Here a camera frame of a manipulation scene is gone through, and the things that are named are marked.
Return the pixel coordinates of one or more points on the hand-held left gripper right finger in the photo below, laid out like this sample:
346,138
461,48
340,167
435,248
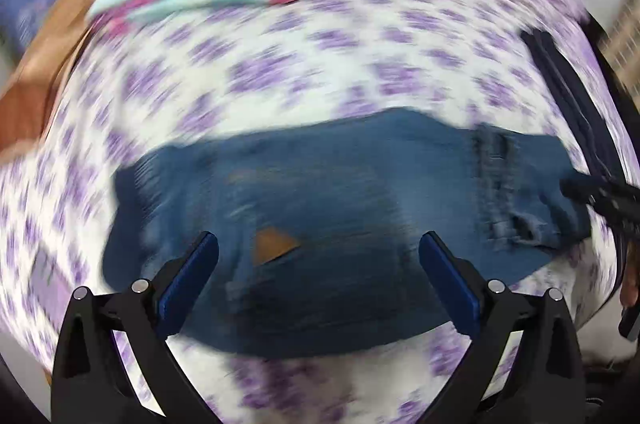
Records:
452,286

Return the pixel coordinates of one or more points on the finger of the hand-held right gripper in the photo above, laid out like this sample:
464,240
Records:
595,194

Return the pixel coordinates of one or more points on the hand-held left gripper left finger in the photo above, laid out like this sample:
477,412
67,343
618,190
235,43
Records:
182,286

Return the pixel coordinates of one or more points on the blue denim pants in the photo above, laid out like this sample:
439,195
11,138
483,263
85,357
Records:
330,234

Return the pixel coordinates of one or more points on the dark navy pants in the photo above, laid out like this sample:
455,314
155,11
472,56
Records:
575,103

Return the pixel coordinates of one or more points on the person's right hand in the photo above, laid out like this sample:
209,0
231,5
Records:
631,286

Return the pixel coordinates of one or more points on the brown satin pillow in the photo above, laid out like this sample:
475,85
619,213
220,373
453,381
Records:
45,78

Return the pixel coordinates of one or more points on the purple floral bed sheet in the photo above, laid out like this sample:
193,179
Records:
310,68

